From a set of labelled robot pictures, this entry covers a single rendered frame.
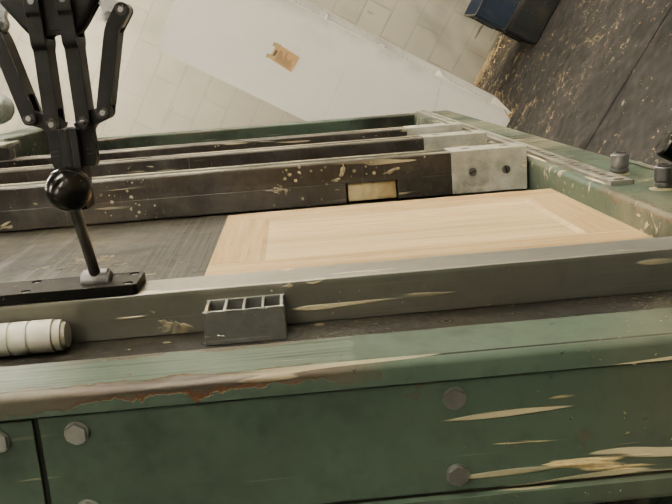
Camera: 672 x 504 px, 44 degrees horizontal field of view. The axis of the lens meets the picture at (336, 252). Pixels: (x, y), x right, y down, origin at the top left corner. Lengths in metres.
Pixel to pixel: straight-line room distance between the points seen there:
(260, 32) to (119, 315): 4.25
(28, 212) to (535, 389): 1.03
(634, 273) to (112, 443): 0.49
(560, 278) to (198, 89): 5.81
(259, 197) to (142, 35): 5.21
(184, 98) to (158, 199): 5.17
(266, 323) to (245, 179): 0.66
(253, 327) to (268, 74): 4.31
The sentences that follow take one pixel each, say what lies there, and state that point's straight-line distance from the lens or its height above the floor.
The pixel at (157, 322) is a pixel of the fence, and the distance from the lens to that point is 0.77.
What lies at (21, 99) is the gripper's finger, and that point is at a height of 1.51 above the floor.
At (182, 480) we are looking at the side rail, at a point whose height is 1.27.
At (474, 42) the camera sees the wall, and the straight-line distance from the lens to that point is 6.42.
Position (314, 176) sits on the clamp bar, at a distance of 1.35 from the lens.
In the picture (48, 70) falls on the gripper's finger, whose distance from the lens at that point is 0.75.
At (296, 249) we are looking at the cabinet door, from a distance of 0.98.
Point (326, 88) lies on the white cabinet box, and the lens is 4.98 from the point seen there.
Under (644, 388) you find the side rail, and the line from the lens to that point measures 0.56.
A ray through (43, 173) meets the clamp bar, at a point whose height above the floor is 1.66.
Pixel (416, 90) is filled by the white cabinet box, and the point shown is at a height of 0.58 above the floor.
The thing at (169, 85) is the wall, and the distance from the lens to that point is 6.53.
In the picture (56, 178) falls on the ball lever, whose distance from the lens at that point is 0.72.
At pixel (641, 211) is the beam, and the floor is 0.90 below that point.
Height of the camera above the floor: 1.32
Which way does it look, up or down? 8 degrees down
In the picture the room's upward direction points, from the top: 65 degrees counter-clockwise
